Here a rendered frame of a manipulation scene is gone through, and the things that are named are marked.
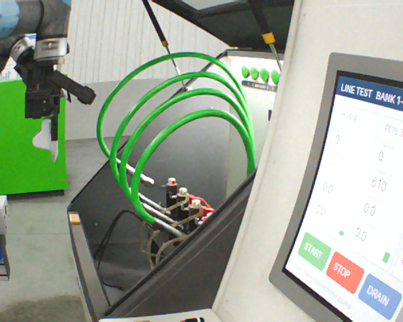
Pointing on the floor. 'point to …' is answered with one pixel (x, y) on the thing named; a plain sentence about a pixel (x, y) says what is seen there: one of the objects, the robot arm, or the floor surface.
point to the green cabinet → (23, 147)
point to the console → (301, 140)
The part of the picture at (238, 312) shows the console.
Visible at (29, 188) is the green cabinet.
